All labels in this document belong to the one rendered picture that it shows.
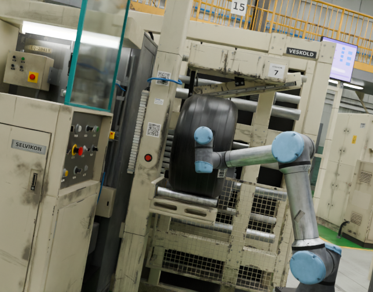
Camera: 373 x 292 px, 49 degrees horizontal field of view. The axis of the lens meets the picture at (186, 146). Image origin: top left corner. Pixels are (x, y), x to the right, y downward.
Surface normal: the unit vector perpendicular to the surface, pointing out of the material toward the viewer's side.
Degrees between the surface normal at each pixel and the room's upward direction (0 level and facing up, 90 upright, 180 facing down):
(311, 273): 97
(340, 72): 90
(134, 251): 90
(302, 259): 97
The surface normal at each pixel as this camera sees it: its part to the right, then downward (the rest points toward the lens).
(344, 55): 0.26, 0.10
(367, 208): -0.95, -0.17
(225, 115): 0.29, -0.55
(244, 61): -0.12, 0.03
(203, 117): 0.00, -0.49
